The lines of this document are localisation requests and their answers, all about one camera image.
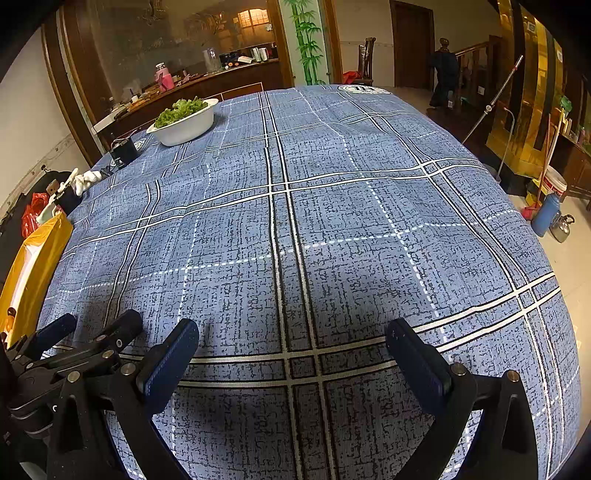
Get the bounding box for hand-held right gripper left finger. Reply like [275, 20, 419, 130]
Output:
[46, 318, 200, 480]

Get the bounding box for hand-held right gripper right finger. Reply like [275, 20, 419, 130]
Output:
[385, 318, 540, 480]

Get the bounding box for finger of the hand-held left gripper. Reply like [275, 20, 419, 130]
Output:
[44, 309, 144, 371]
[9, 313, 78, 365]

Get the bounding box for white foam box yellow tape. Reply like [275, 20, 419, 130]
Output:
[0, 213, 75, 352]

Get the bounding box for red plastic bag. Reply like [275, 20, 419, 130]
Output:
[21, 191, 49, 241]

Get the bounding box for black sofa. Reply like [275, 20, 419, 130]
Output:
[0, 168, 61, 296]

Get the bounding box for white toy with black device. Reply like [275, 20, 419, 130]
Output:
[39, 169, 79, 226]

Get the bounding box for white cloth glove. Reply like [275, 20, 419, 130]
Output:
[74, 170, 103, 195]

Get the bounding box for black battery box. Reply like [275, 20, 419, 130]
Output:
[109, 137, 141, 169]

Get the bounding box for blue thermos flask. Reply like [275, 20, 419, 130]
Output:
[531, 193, 561, 237]

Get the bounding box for steel kettle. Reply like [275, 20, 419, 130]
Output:
[550, 213, 575, 243]

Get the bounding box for white bowl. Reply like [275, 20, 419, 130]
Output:
[146, 98, 219, 147]

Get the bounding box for green lettuce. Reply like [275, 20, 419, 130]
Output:
[154, 96, 208, 129]

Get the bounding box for white bucket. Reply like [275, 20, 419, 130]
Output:
[538, 164, 568, 197]

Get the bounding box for metal mop pole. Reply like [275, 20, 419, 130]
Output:
[462, 55, 525, 144]

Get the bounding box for wooden counter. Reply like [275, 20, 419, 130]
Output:
[92, 58, 282, 139]

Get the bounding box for gold panel screen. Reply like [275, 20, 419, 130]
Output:
[487, 0, 566, 176]

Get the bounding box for wooden chair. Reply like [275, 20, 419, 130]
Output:
[358, 38, 377, 86]

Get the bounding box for brown wooden door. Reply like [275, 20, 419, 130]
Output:
[390, 0, 435, 89]

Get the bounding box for bamboo wall painting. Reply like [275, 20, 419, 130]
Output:
[284, 0, 331, 86]

